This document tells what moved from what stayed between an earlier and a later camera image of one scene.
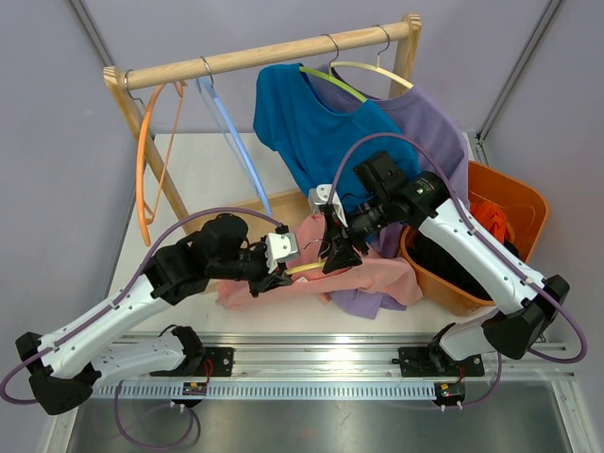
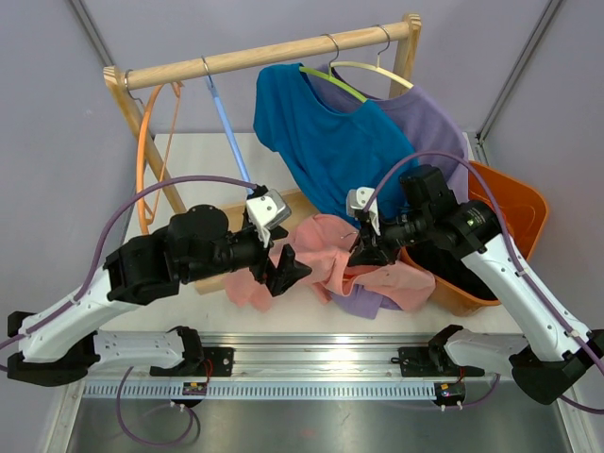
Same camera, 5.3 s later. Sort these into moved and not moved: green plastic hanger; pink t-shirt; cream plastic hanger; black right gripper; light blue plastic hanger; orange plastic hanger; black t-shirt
Moved: black right gripper; pink t-shirt; light blue plastic hanger
Not moved: green plastic hanger; orange plastic hanger; black t-shirt; cream plastic hanger
